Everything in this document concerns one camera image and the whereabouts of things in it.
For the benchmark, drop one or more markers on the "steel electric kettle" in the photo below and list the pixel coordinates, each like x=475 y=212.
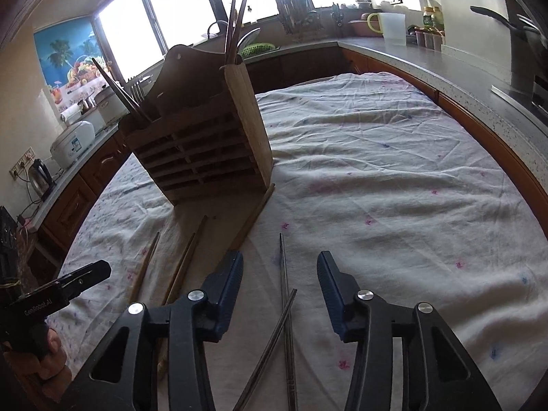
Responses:
x=40 y=180

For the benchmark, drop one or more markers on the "white rice cooker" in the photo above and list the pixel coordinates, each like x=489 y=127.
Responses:
x=72 y=143

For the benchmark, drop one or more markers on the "person's left hand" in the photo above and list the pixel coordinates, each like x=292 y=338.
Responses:
x=53 y=372

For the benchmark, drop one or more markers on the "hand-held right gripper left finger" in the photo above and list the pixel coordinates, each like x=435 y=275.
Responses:
x=229 y=291

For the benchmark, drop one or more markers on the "wall socket strip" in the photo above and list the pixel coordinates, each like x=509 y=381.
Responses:
x=21 y=163

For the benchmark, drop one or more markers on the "gas stove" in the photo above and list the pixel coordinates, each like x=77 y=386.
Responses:
x=526 y=94

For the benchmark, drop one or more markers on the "wooden utensil holder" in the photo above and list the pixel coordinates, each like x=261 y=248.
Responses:
x=205 y=137

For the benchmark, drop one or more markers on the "large white cooking pot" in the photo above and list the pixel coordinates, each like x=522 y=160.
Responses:
x=109 y=105

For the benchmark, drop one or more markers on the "metal spoon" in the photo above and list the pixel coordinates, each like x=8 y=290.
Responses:
x=250 y=36

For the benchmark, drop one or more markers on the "metal fork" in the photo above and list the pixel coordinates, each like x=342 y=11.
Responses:
x=139 y=87

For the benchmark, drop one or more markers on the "paper towel roll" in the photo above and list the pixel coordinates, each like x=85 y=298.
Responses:
x=72 y=115

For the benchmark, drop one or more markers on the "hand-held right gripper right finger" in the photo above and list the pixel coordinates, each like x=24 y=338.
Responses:
x=332 y=295

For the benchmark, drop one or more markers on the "tropical fruit wall poster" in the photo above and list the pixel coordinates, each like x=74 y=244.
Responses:
x=72 y=60

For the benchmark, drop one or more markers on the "white floral tablecloth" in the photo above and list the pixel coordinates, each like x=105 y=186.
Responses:
x=385 y=188

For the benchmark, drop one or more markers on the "pink bowl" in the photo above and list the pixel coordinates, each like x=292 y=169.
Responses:
x=360 y=28

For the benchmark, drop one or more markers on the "curved sink faucet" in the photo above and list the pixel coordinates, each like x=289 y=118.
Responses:
x=214 y=25

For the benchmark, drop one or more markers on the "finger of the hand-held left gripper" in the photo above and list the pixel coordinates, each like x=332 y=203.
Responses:
x=81 y=278

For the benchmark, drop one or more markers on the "translucent measuring jug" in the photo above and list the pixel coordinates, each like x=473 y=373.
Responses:
x=393 y=28

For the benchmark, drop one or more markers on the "cooking oil bottle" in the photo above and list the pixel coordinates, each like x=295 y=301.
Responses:
x=428 y=19

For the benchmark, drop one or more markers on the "green plastic basket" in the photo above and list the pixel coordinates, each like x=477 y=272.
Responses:
x=261 y=49

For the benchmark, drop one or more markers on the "kitchen window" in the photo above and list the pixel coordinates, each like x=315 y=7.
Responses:
x=180 y=4

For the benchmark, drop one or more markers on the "spice jar set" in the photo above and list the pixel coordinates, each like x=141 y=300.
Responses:
x=428 y=40

